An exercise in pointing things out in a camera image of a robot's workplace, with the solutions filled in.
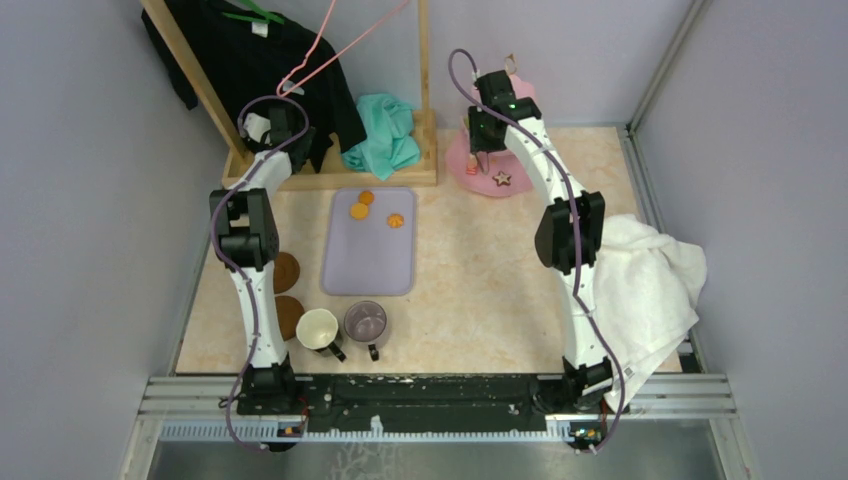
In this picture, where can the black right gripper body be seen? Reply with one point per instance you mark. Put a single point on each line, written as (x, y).
(479, 135)

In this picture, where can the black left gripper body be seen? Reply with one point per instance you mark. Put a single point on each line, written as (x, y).
(304, 141)

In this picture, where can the pink food tongs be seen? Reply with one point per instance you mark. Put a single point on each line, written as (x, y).
(482, 160)

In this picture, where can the red striped cake piece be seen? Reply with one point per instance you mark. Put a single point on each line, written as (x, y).
(470, 169)

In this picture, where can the star-shaped iced cookie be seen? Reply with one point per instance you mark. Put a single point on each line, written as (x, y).
(502, 179)

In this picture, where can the orange waffle round cookie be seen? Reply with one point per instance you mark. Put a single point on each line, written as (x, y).
(359, 211)

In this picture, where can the orange swirl cookie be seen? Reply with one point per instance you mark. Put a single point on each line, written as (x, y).
(395, 221)

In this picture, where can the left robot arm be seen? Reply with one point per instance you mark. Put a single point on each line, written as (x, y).
(245, 238)

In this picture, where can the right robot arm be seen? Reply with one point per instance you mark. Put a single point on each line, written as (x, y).
(569, 235)

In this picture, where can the pink three-tier cake stand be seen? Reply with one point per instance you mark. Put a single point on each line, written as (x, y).
(457, 156)

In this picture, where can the black t-shirt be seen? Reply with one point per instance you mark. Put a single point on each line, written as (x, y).
(245, 61)

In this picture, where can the teal cloth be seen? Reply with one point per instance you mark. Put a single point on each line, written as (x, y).
(389, 145)

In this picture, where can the green clothes hanger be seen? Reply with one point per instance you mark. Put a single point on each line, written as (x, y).
(255, 13)

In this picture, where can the small orange round cookie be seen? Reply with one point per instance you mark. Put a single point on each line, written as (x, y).
(366, 198)

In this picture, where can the brown saucer far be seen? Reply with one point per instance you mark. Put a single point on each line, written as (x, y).
(286, 272)

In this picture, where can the brown saucer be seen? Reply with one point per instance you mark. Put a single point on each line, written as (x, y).
(289, 311)
(286, 272)

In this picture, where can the lavender serving tray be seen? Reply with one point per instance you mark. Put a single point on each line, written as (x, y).
(367, 258)

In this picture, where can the brown saucer near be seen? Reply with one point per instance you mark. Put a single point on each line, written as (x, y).
(289, 311)

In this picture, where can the white towel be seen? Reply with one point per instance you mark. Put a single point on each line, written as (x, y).
(646, 286)

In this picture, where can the wooden clothes rack frame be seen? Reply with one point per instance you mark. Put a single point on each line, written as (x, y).
(334, 174)

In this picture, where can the cream mug black handle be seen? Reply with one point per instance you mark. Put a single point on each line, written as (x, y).
(318, 330)

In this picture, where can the purple mug black handle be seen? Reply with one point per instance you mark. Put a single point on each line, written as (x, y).
(366, 322)

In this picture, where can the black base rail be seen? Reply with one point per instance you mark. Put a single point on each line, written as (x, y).
(420, 403)

